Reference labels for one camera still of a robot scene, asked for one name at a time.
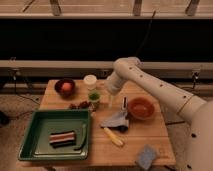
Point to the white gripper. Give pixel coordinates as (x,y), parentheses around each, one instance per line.
(114,84)

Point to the metal cup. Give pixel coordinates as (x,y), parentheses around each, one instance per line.
(94,104)

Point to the green translucent cup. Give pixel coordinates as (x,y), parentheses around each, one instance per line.
(93,97)

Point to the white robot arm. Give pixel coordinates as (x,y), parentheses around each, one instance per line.
(197,112)

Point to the green plastic tray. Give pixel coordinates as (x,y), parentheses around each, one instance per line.
(35,145)

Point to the black white marker tool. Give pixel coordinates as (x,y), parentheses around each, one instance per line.
(124,106)

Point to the grey cloth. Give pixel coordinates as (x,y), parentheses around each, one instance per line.
(116,120)

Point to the white cup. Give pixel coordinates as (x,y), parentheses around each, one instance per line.
(90,82)

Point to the brown dried food pieces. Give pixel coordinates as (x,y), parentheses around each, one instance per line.
(82,105)

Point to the orange bowl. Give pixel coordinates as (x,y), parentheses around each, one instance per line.
(141,108)

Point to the yellow banana toy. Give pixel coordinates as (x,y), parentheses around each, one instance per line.
(113,137)

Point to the orange ball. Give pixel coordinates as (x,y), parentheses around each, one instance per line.
(66,87)

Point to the dark red bowl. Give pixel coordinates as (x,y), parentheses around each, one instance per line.
(64,94)

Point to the striped folded cloth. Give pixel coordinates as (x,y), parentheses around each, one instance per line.
(62,139)

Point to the blue sponge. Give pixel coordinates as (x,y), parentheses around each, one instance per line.
(146,157)

